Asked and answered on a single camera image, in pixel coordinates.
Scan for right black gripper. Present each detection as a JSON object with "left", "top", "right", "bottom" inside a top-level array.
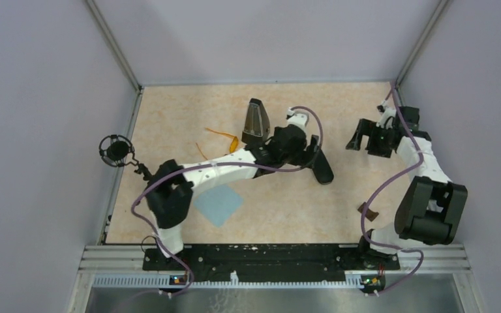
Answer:
[{"left": 346, "top": 119, "right": 395, "bottom": 158}]

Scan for black glasses case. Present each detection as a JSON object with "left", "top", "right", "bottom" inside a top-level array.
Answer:
[{"left": 309, "top": 148, "right": 335, "bottom": 185}]

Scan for orange sunglasses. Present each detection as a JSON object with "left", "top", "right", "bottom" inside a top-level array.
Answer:
[{"left": 194, "top": 127, "right": 240, "bottom": 160}]

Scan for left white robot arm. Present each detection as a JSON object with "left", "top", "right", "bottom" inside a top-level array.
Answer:
[{"left": 144, "top": 125, "right": 323, "bottom": 270}]

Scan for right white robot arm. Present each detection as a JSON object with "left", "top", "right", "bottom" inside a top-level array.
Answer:
[{"left": 346, "top": 103, "right": 468, "bottom": 269}]

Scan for black metronome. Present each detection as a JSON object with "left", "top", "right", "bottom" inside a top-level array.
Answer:
[{"left": 241, "top": 98, "right": 270, "bottom": 145}]

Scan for small brown holder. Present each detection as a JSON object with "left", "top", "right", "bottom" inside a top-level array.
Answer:
[{"left": 357, "top": 202, "right": 379, "bottom": 222}]

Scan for blue cleaning cloth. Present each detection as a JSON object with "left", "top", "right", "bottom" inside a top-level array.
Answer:
[{"left": 193, "top": 185, "right": 243, "bottom": 228}]

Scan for black microphone on tripod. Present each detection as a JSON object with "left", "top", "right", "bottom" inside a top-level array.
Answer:
[{"left": 99, "top": 134, "right": 152, "bottom": 181}]

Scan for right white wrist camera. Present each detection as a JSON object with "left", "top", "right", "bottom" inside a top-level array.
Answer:
[{"left": 376, "top": 100, "right": 397, "bottom": 129}]

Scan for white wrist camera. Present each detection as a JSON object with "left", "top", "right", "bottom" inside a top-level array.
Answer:
[
  {"left": 286, "top": 108, "right": 309, "bottom": 131},
  {"left": 376, "top": 100, "right": 397, "bottom": 129}
]

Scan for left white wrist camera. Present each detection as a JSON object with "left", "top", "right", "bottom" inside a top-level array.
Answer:
[{"left": 286, "top": 108, "right": 309, "bottom": 131}]

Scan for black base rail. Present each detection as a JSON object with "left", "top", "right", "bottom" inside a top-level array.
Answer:
[{"left": 142, "top": 243, "right": 400, "bottom": 283}]

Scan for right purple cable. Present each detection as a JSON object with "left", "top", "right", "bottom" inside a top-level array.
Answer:
[{"left": 359, "top": 86, "right": 424, "bottom": 297}]

